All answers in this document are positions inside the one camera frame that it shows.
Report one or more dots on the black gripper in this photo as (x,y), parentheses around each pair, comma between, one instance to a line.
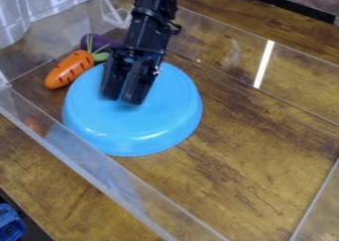
(142,51)

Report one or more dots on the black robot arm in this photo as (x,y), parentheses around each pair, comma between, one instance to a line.
(151,4)

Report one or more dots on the orange toy carrot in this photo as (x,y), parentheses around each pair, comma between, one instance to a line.
(74,65)

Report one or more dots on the purple toy eggplant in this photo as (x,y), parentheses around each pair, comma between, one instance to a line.
(102,44)

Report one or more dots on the blue upside-down bowl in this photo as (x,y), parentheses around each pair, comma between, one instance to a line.
(126,130)

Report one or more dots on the white checkered curtain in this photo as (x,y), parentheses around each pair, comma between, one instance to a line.
(19,13)

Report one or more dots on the blue plastic object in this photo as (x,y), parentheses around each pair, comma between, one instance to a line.
(13,226)

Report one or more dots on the clear acrylic enclosure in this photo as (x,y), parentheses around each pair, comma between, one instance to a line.
(226,158)

